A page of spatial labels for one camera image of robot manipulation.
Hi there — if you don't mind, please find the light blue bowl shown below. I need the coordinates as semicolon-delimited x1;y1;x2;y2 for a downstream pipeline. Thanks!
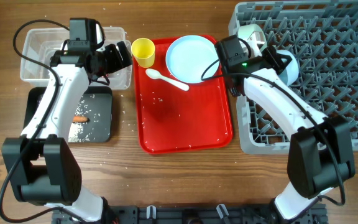
277;50;300;86

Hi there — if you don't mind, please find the green bowl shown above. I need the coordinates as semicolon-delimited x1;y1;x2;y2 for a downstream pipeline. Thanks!
237;24;267;57

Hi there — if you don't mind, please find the yellow plastic cup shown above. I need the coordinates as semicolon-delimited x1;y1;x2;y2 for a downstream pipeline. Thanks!
131;38;155;68

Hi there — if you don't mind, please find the orange carrot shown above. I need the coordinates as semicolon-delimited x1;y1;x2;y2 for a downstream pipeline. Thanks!
73;115;89;123

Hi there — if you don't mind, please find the white rice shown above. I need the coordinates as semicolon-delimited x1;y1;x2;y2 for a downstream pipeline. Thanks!
68;93;101;143

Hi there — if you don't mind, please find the light blue plate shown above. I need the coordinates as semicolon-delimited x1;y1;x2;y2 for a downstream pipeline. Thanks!
165;35;219;84

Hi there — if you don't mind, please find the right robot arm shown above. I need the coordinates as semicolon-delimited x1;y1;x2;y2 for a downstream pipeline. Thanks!
214;35;356;223

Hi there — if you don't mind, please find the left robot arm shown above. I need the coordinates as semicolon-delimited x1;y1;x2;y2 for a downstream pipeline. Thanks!
0;18;132;223

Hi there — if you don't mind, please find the grey dishwasher rack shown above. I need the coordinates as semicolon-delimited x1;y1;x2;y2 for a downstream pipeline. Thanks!
228;1;358;151

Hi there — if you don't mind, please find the white plastic spoon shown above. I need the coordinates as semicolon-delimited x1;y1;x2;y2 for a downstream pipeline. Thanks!
145;68;190;91

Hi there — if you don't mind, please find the black plastic tray bin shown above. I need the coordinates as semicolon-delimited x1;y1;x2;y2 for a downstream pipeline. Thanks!
22;86;114;144

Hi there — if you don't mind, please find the clear plastic bin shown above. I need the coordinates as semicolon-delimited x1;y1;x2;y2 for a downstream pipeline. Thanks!
20;27;132;90

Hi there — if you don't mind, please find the red serving tray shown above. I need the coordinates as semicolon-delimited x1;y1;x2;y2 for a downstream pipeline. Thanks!
132;34;234;155

